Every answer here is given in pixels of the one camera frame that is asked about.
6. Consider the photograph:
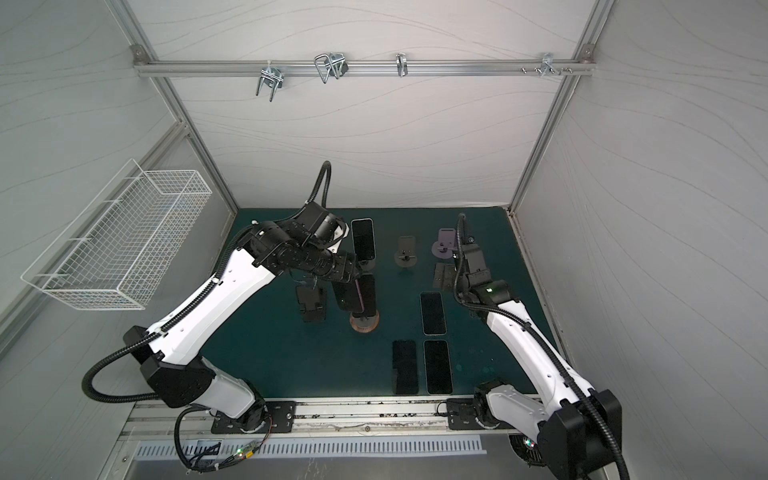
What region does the phone from lilac front stand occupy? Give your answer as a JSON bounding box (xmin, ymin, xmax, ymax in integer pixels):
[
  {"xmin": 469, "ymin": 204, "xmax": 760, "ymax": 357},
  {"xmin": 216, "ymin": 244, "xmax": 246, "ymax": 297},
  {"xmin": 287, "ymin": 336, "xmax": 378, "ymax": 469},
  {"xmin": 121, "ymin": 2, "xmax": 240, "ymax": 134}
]
[{"xmin": 420, "ymin": 292, "xmax": 447, "ymax": 336}]

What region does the phone from lilac stand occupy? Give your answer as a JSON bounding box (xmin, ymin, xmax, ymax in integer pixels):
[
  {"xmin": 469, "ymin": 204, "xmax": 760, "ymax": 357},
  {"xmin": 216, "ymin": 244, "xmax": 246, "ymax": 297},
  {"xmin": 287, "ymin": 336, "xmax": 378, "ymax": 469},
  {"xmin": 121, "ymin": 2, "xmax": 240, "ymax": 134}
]
[
  {"xmin": 420, "ymin": 292, "xmax": 447, "ymax": 336},
  {"xmin": 392, "ymin": 340, "xmax": 419, "ymax": 395}
]

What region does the phone from grey stand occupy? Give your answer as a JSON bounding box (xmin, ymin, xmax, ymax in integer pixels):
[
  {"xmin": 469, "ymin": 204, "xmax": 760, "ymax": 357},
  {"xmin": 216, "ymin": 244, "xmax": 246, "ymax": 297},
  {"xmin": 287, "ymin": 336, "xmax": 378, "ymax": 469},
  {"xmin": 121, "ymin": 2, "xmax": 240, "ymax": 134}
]
[{"xmin": 424, "ymin": 340, "xmax": 453, "ymax": 395}]

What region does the wooden round phone stand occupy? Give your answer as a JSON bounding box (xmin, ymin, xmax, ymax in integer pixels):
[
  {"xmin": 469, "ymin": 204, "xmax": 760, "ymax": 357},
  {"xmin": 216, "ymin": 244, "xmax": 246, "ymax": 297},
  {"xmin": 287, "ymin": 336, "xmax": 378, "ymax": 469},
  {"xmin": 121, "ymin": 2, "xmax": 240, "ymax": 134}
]
[{"xmin": 349, "ymin": 312, "xmax": 380, "ymax": 334}]

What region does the phone from lilac back stand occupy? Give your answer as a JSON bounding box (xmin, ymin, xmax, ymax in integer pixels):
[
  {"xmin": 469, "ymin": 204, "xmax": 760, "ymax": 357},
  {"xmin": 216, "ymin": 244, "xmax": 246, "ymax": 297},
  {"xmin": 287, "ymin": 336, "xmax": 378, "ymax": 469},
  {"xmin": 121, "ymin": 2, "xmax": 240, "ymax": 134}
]
[{"xmin": 392, "ymin": 340, "xmax": 419, "ymax": 395}]

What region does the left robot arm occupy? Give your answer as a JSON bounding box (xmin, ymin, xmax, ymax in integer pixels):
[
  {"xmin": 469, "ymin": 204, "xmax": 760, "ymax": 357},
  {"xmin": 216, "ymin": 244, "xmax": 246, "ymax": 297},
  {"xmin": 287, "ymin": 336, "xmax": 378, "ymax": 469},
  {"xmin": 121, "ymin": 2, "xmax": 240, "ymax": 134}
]
[{"xmin": 81, "ymin": 215, "xmax": 359, "ymax": 432}]

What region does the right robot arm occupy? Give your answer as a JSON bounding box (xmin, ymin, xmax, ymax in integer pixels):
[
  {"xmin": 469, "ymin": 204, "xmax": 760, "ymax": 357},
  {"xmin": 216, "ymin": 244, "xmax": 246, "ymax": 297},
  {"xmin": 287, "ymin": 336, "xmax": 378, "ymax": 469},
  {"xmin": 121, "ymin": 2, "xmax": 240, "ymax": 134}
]
[{"xmin": 452, "ymin": 241, "xmax": 630, "ymax": 479}]

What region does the lilac back phone stand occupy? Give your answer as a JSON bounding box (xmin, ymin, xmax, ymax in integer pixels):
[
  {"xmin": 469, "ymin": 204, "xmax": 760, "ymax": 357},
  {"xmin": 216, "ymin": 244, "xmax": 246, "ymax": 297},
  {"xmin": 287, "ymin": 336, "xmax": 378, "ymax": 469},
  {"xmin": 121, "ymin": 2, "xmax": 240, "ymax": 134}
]
[{"xmin": 431, "ymin": 228, "xmax": 456, "ymax": 260}]

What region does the black phone stand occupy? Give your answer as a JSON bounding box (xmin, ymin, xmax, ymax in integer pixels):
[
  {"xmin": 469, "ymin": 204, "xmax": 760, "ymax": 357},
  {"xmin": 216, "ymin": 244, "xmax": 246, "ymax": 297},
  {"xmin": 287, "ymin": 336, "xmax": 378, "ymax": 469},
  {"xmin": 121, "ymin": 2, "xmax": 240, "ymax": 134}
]
[{"xmin": 295, "ymin": 285, "xmax": 327, "ymax": 323}]

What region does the grey round phone stand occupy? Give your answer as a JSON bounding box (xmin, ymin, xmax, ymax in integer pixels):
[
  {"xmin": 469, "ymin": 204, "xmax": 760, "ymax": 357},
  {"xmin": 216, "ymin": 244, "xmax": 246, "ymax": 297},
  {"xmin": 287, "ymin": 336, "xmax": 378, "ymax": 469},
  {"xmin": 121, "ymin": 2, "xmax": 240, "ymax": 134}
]
[{"xmin": 394, "ymin": 235, "xmax": 418, "ymax": 268}]

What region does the white round phone stand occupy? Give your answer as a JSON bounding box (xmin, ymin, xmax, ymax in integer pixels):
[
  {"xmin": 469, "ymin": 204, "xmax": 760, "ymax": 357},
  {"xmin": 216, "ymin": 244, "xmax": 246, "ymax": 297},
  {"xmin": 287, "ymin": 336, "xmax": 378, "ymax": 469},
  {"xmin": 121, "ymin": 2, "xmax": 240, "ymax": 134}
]
[{"xmin": 357, "ymin": 259, "xmax": 376, "ymax": 272}]

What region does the green table mat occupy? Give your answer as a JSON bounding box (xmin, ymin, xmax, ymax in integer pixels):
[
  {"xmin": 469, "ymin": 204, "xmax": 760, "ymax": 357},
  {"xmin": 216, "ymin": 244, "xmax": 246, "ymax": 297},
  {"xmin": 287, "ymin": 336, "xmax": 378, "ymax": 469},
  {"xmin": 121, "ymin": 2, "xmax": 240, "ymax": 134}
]
[{"xmin": 202, "ymin": 205, "xmax": 555, "ymax": 398}]

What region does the metal clamp on crossbar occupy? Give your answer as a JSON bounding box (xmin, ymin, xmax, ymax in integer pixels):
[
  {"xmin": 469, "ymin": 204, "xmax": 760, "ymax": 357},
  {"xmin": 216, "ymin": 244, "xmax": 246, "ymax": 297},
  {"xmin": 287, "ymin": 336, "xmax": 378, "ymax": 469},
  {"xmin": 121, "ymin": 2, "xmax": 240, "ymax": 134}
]
[{"xmin": 255, "ymin": 64, "xmax": 284, "ymax": 102}]

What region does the metal u-bolt on crossbar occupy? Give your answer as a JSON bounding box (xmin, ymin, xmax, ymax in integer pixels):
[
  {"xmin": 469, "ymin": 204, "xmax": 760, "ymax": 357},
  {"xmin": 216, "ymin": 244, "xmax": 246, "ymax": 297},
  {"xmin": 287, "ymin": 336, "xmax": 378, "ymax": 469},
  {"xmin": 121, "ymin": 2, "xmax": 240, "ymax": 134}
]
[{"xmin": 313, "ymin": 52, "xmax": 349, "ymax": 84}]

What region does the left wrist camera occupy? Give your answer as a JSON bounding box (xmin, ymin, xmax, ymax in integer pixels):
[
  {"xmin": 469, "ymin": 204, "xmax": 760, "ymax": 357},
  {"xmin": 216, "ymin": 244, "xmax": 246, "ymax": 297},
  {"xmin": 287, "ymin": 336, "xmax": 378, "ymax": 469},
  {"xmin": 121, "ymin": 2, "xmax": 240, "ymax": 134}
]
[{"xmin": 301, "ymin": 202, "xmax": 349, "ymax": 253}]

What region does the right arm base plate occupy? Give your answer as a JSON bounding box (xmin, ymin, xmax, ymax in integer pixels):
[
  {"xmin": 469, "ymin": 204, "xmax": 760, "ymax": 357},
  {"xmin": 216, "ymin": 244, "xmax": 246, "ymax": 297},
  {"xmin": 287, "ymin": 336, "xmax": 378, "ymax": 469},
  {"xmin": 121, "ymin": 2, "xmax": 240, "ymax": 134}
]
[{"xmin": 440, "ymin": 397, "xmax": 482, "ymax": 431}]

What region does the white wire basket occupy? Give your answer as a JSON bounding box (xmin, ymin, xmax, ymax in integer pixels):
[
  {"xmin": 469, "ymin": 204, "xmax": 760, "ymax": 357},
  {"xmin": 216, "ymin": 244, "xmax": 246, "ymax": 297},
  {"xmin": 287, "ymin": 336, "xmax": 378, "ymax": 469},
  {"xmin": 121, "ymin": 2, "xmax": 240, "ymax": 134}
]
[{"xmin": 20, "ymin": 159, "xmax": 212, "ymax": 311}]

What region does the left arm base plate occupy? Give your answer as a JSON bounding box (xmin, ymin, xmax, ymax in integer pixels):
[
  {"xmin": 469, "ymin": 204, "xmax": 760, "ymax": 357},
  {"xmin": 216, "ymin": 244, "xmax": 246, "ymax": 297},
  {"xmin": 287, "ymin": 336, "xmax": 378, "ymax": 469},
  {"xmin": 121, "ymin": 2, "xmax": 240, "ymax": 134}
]
[{"xmin": 211, "ymin": 400, "xmax": 296, "ymax": 435}]

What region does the aluminium crossbar rail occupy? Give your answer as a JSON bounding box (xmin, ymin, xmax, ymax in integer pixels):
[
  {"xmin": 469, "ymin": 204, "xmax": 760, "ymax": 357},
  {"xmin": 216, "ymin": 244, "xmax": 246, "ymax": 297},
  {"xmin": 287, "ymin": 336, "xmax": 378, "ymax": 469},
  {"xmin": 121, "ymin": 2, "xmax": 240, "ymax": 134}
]
[{"xmin": 134, "ymin": 57, "xmax": 597, "ymax": 79}]

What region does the aluminium front rail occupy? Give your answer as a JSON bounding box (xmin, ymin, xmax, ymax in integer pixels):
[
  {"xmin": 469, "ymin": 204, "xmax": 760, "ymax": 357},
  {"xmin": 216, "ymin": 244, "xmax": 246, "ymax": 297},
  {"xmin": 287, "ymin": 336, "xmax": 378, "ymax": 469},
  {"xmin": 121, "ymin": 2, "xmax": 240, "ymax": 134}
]
[{"xmin": 119, "ymin": 392, "xmax": 541, "ymax": 439}]

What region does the small metal bracket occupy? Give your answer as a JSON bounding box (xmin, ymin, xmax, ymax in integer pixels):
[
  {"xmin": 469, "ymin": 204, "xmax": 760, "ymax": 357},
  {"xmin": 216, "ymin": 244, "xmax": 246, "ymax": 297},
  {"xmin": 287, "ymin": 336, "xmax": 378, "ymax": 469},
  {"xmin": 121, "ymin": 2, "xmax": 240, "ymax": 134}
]
[{"xmin": 395, "ymin": 53, "xmax": 408, "ymax": 78}]

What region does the metal bracket with bolts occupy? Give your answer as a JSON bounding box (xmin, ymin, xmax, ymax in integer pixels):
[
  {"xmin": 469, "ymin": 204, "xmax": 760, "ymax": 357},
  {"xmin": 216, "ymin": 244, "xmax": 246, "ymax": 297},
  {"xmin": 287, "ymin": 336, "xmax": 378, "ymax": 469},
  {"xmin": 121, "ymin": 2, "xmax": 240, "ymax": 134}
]
[{"xmin": 520, "ymin": 53, "xmax": 573, "ymax": 77}]

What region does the white slotted cable duct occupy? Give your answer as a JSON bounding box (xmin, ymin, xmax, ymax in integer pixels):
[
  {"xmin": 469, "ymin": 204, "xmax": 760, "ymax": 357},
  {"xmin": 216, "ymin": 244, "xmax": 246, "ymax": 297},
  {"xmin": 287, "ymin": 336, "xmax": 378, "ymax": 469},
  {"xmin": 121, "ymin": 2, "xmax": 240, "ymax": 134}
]
[{"xmin": 134, "ymin": 435, "xmax": 487, "ymax": 463}]

